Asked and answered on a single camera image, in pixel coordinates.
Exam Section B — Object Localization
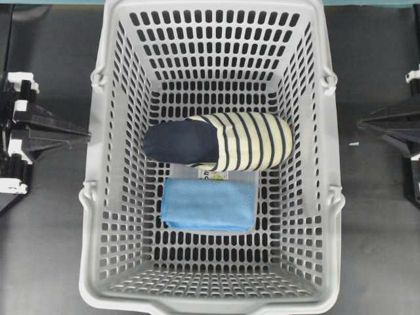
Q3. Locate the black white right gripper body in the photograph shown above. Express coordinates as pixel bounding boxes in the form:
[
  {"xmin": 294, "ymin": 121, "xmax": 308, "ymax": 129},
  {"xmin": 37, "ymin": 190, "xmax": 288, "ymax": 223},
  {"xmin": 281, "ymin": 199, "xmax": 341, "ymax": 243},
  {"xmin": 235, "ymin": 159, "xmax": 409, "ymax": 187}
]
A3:
[{"xmin": 406, "ymin": 70, "xmax": 419, "ymax": 197}]

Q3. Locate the blue cloth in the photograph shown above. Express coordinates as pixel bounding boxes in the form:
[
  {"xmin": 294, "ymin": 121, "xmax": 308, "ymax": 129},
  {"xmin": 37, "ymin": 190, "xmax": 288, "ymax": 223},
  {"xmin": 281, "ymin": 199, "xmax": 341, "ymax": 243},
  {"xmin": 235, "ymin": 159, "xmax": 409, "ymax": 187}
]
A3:
[{"xmin": 161, "ymin": 178, "xmax": 257, "ymax": 232}]

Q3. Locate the navy striped cream slipper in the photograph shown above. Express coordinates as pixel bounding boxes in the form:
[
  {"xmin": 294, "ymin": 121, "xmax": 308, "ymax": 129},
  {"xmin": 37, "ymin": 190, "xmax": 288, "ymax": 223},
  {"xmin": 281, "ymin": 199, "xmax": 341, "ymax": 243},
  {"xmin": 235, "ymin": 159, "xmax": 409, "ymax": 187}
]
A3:
[{"xmin": 142, "ymin": 112, "xmax": 293, "ymax": 173}]

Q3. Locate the grey plastic shopping basket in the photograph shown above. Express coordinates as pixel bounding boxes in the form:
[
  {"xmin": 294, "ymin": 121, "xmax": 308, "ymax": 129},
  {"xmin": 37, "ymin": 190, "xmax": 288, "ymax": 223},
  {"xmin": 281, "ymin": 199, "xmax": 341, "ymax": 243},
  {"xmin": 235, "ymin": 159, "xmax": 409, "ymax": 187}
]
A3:
[{"xmin": 79, "ymin": 1, "xmax": 345, "ymax": 314}]

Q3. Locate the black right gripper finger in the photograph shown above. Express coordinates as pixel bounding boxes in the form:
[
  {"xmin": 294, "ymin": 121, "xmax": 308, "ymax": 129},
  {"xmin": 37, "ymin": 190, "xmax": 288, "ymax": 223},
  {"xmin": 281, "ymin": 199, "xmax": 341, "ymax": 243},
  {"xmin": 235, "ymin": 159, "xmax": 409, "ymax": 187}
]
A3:
[{"xmin": 357, "ymin": 105, "xmax": 411, "ymax": 157}]

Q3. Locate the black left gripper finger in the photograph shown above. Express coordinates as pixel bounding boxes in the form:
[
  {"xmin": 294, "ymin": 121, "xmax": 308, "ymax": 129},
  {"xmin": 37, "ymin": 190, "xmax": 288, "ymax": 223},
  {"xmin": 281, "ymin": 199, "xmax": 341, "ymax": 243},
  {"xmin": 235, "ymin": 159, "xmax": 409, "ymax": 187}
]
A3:
[{"xmin": 12, "ymin": 104, "xmax": 91, "ymax": 154}]

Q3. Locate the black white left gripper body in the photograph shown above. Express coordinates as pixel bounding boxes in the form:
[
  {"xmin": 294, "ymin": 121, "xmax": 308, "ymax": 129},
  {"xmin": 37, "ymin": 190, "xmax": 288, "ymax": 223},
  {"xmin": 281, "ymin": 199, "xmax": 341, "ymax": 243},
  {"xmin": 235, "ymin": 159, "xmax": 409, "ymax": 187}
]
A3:
[{"xmin": 1, "ymin": 72, "xmax": 39, "ymax": 194}]

